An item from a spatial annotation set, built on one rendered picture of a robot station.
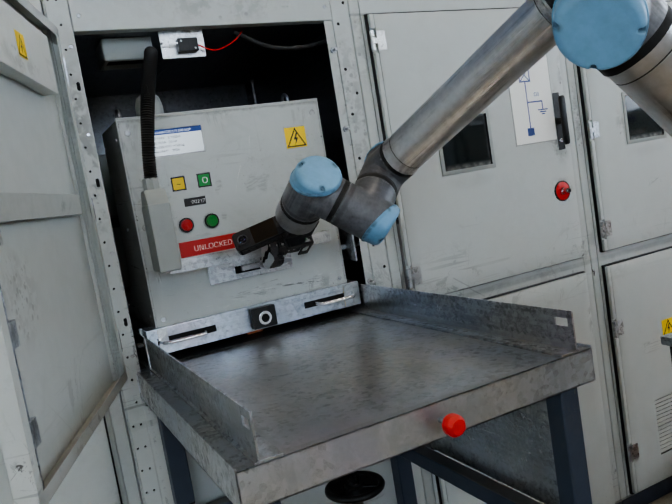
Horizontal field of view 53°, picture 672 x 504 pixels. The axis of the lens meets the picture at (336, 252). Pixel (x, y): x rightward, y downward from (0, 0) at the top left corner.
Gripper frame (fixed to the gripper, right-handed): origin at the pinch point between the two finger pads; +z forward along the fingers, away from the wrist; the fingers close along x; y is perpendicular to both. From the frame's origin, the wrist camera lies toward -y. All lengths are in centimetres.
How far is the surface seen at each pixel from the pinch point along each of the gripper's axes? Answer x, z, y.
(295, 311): -9.7, 10.4, 7.5
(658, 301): -34, 16, 129
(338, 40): 44, -24, 29
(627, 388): -54, 28, 110
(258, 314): -9.1, 7.7, -2.7
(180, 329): -7.5, 9.6, -20.7
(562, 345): -46, -48, 25
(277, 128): 29.5, -10.8, 11.2
